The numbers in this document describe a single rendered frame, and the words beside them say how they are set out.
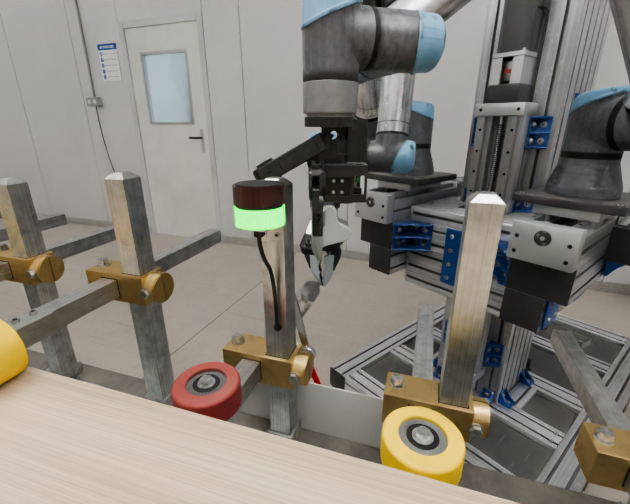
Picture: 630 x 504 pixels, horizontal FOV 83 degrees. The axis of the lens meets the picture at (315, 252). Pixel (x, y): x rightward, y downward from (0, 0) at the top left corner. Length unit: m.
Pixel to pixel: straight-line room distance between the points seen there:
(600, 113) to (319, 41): 0.67
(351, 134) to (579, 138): 0.63
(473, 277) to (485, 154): 0.81
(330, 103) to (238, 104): 3.10
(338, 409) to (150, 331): 0.34
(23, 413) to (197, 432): 0.20
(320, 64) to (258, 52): 3.01
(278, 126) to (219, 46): 0.86
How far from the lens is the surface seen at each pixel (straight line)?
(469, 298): 0.45
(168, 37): 4.06
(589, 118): 1.01
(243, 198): 0.40
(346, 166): 0.50
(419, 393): 0.54
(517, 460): 1.43
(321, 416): 0.65
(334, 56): 0.50
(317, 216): 0.50
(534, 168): 1.26
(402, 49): 0.54
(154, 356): 0.70
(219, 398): 0.44
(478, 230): 0.42
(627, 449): 0.60
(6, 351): 0.55
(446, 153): 3.04
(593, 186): 1.01
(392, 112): 0.87
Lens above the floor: 1.20
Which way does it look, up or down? 20 degrees down
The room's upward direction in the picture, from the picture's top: straight up
